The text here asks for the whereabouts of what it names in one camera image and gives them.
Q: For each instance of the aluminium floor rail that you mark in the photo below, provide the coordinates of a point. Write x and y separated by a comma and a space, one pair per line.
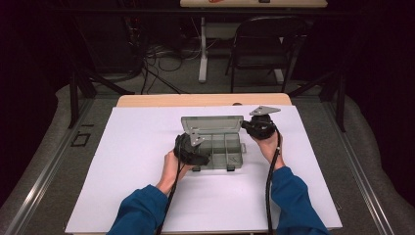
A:
45, 176
359, 169

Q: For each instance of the grey plastic compartment box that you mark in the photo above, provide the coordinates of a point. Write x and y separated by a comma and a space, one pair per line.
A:
221, 143

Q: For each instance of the person's right hand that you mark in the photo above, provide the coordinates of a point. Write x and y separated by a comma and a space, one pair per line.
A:
267, 147

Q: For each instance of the white-legged desk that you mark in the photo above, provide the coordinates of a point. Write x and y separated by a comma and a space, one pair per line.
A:
203, 49

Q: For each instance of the orange item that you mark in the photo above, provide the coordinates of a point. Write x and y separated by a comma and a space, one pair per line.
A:
216, 1

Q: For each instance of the black metal stand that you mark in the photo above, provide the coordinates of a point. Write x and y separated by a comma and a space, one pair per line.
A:
341, 98
74, 98

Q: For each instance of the person's left hand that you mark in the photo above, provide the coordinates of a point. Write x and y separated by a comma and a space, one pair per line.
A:
169, 171

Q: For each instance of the white paper sheet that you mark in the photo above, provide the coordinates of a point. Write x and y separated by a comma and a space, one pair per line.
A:
130, 147

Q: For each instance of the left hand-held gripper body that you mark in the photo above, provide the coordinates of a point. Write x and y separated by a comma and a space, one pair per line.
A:
184, 147

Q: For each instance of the small black item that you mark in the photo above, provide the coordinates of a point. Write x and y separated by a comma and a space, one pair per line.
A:
264, 1

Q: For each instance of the black folding chair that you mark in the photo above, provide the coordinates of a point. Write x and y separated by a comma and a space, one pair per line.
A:
261, 62

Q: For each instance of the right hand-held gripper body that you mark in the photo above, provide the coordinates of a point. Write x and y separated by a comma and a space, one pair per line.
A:
264, 129

